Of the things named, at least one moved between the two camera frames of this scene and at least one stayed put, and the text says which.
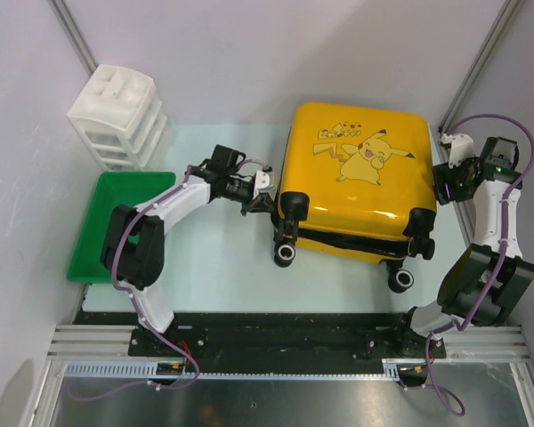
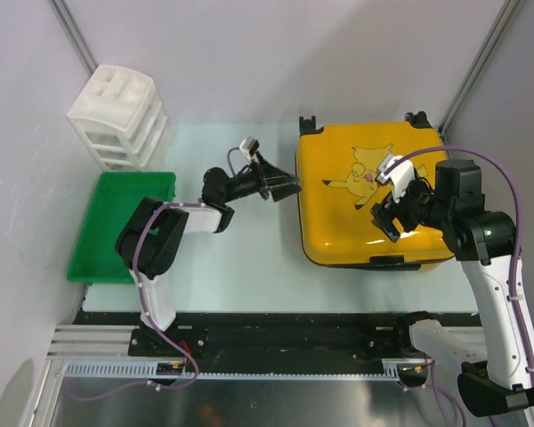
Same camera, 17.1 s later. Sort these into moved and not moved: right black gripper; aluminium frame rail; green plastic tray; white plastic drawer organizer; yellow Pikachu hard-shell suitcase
Moved: right black gripper; yellow Pikachu hard-shell suitcase
Not moved: green plastic tray; aluminium frame rail; white plastic drawer organizer
